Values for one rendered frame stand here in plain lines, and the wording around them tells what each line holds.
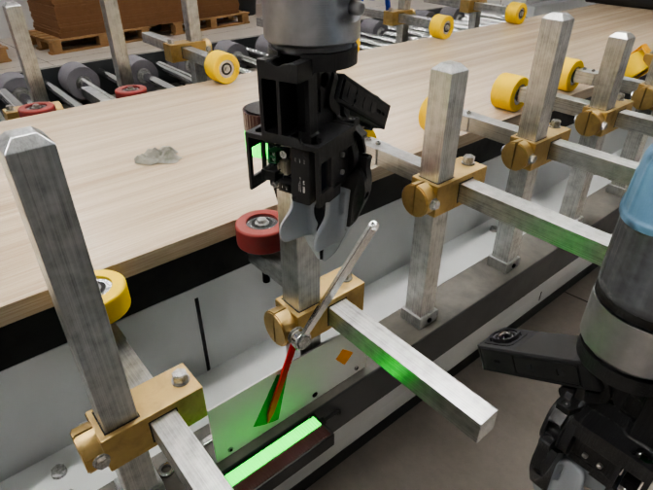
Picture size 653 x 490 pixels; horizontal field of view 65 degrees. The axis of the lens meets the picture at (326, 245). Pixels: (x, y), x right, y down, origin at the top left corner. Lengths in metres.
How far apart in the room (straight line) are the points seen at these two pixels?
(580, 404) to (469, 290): 0.56
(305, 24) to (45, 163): 0.22
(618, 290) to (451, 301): 0.60
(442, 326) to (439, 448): 0.76
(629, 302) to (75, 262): 0.42
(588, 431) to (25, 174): 0.46
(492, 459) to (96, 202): 1.24
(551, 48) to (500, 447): 1.14
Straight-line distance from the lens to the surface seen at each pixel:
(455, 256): 1.23
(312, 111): 0.41
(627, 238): 0.37
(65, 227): 0.46
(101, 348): 0.53
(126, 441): 0.62
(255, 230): 0.75
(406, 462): 1.58
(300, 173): 0.41
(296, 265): 0.61
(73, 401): 0.86
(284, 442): 0.73
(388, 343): 0.63
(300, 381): 0.73
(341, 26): 0.40
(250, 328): 0.95
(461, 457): 1.62
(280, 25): 0.40
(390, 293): 1.09
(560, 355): 0.46
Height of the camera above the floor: 1.29
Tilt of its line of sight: 33 degrees down
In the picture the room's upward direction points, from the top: straight up
